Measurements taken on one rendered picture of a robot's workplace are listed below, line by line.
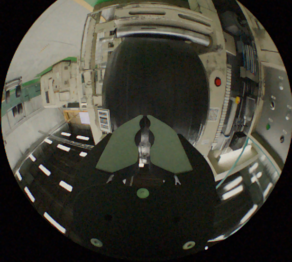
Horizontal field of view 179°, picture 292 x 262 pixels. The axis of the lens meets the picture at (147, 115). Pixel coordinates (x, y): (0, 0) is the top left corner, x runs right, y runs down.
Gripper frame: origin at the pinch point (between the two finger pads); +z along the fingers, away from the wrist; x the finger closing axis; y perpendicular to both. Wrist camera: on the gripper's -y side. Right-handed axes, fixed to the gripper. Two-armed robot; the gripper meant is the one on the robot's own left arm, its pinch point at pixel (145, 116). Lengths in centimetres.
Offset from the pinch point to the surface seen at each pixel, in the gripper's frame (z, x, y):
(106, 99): 10.9, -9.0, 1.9
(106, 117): 9.0, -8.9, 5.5
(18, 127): 169, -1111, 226
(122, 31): 23.7, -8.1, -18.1
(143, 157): 8.3, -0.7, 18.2
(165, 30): 23.7, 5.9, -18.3
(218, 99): 28.4, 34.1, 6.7
